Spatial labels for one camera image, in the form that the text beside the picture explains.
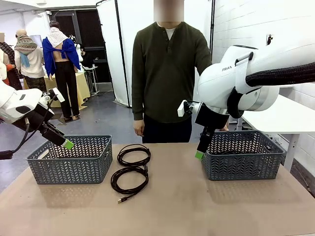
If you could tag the person's left hand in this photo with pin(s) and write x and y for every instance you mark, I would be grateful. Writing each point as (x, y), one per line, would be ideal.
(225, 129)

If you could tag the person in dark clothes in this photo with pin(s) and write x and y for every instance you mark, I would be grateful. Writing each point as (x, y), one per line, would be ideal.
(86, 60)

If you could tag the table with yellow cloth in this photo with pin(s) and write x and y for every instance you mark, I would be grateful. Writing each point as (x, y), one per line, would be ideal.
(82, 86)

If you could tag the gray plastic lattice basket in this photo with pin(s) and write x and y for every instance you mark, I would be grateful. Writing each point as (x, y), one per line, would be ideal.
(241, 167)
(69, 169)

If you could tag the person's right hand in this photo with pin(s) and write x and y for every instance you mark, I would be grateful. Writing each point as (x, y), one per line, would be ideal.
(139, 127)

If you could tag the small wall sticker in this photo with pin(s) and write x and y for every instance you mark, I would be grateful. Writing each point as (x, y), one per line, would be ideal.
(270, 38)

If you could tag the person in olive sweater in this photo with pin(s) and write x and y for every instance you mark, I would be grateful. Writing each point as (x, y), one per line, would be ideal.
(167, 73)

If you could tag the dark doorway frame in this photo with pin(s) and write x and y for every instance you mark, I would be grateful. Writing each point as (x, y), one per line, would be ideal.
(91, 29)

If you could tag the white table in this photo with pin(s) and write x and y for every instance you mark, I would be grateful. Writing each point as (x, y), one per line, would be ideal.
(283, 118)

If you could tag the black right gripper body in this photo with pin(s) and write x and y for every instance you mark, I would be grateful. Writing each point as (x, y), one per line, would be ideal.
(211, 116)

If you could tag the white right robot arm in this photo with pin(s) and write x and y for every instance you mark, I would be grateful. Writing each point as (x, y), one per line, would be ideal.
(216, 83)

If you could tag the black backdrop stand pole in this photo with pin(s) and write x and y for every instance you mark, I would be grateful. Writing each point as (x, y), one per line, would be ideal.
(123, 56)
(212, 24)

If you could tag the person in plaid coat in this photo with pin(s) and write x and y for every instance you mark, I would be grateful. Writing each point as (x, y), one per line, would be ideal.
(5, 56)

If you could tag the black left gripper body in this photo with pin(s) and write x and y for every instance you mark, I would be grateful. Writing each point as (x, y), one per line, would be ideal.
(37, 118)

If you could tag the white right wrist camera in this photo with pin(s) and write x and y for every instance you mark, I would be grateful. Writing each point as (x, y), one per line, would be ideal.
(181, 109)

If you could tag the person's right forearm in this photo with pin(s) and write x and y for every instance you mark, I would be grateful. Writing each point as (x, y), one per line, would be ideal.
(138, 103)

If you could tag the mannequin with patterned scarf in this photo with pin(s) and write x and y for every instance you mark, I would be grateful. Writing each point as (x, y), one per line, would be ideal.
(30, 61)

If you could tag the white backdrop screen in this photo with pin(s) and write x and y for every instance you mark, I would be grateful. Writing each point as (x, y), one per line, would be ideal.
(110, 49)

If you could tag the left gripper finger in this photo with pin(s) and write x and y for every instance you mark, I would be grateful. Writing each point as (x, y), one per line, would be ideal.
(57, 140)
(56, 130)

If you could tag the mannequin with blue sweater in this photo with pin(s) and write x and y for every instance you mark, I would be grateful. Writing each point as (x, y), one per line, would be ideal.
(61, 78)

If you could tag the computer monitor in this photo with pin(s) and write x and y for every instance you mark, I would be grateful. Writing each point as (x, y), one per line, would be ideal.
(37, 38)

